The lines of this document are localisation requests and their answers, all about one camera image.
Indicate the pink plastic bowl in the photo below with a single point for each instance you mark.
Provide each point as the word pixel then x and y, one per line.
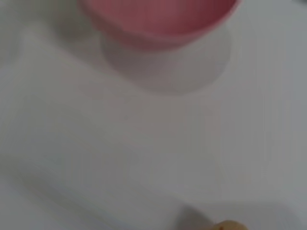
pixel 158 21

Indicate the striped orange bread loaf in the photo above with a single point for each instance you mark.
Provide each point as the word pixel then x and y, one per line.
pixel 231 225

